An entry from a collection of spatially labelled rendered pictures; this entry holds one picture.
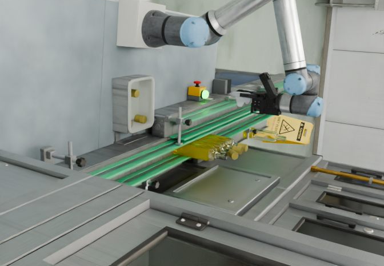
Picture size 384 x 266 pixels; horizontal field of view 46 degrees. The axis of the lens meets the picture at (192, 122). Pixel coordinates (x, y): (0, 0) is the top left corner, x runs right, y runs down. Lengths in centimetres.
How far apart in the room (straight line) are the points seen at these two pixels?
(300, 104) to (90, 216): 104
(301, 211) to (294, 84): 59
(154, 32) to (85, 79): 33
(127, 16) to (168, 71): 46
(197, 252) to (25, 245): 29
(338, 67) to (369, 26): 79
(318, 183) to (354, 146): 575
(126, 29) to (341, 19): 617
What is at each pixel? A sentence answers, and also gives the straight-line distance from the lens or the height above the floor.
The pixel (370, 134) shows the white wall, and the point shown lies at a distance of 787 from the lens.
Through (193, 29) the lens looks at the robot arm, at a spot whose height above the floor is 107.
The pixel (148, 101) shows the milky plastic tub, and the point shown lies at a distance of 197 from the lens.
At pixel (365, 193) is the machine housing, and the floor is 168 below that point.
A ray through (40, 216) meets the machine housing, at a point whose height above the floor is 131.
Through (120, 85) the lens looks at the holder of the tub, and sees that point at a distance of 184.
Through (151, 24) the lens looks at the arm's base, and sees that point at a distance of 181.
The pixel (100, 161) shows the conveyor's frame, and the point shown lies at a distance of 170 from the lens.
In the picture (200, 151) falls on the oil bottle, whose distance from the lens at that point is 200.
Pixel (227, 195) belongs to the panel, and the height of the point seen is 121.
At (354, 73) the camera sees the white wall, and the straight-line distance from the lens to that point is 776.
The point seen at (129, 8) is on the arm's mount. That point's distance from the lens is 184.
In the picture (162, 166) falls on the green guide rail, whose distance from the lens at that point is 192.
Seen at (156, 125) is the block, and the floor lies 85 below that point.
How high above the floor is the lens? 195
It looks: 29 degrees down
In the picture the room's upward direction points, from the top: 100 degrees clockwise
